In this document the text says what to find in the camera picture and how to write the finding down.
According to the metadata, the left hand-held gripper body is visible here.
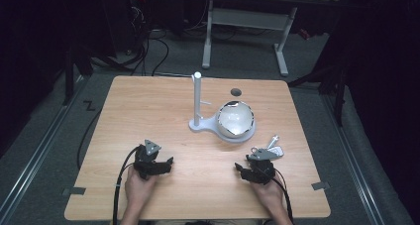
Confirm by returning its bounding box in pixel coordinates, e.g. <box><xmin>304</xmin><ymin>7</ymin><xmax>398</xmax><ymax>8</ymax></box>
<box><xmin>133</xmin><ymin>139</ymin><xmax>162</xmax><ymax>180</ymax></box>

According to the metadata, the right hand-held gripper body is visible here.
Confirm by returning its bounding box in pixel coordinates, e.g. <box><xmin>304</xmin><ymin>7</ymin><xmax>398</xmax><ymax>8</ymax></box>
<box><xmin>247</xmin><ymin>147</ymin><xmax>280</xmax><ymax>186</ymax></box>

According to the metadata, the person's left hand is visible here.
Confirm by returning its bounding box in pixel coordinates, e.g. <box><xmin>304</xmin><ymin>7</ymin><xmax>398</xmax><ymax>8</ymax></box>
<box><xmin>124</xmin><ymin>166</ymin><xmax>158</xmax><ymax>216</ymax></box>

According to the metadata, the person's right hand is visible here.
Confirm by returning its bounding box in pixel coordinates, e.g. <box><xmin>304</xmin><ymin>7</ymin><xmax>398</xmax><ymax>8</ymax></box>
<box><xmin>250</xmin><ymin>179</ymin><xmax>287</xmax><ymax>217</ymax></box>

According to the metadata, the white bowl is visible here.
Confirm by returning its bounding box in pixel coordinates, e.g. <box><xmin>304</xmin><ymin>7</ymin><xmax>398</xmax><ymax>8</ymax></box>
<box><xmin>215</xmin><ymin>100</ymin><xmax>256</xmax><ymax>140</ymax></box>

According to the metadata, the grey tape strip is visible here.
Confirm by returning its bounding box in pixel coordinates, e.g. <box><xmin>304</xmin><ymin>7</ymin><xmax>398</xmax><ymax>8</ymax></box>
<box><xmin>311</xmin><ymin>180</ymin><xmax>331</xmax><ymax>191</ymax></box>
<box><xmin>61</xmin><ymin>186</ymin><xmax>87</xmax><ymax>197</ymax></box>

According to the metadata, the black metal stand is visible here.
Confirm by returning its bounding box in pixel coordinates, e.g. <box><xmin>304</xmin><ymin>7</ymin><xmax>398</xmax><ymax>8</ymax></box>
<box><xmin>62</xmin><ymin>43</ymin><xmax>76</xmax><ymax>106</ymax></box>
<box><xmin>287</xmin><ymin>33</ymin><xmax>352</xmax><ymax>127</ymax></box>

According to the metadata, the white-framed wooden desk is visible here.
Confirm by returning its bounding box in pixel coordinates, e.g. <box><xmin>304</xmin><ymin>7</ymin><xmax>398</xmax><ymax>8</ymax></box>
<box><xmin>201</xmin><ymin>0</ymin><xmax>341</xmax><ymax>77</ymax></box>

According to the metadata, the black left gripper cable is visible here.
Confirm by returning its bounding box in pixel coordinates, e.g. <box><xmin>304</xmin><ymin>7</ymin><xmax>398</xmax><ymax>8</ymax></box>
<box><xmin>111</xmin><ymin>146</ymin><xmax>141</xmax><ymax>225</ymax></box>

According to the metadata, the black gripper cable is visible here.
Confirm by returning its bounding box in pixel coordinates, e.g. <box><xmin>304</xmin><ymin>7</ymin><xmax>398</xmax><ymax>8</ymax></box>
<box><xmin>111</xmin><ymin>146</ymin><xmax>141</xmax><ymax>225</ymax></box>
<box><xmin>272</xmin><ymin>168</ymin><xmax>295</xmax><ymax>225</ymax></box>

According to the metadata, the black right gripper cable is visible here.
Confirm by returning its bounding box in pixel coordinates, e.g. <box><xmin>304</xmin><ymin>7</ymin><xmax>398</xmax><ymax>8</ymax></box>
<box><xmin>272</xmin><ymin>168</ymin><xmax>295</xmax><ymax>225</ymax></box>

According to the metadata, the thin black floor cable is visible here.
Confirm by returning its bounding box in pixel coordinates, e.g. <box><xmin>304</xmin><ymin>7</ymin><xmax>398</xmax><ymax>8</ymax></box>
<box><xmin>76</xmin><ymin>108</ymin><xmax>102</xmax><ymax>170</ymax></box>

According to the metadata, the white stand with post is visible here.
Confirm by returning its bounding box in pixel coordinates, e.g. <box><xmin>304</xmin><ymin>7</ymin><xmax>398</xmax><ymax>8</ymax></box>
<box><xmin>188</xmin><ymin>71</ymin><xmax>258</xmax><ymax>144</ymax></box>

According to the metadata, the metal floor rail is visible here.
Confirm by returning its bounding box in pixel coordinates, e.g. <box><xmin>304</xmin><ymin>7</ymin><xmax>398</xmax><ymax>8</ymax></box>
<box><xmin>0</xmin><ymin>73</ymin><xmax>87</xmax><ymax>219</ymax></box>
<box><xmin>321</xmin><ymin>93</ymin><xmax>386</xmax><ymax>225</ymax></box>

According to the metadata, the black floor cable bundle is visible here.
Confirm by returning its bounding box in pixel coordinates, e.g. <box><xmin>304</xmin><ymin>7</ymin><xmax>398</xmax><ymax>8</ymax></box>
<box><xmin>127</xmin><ymin>0</ymin><xmax>170</xmax><ymax>77</ymax></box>

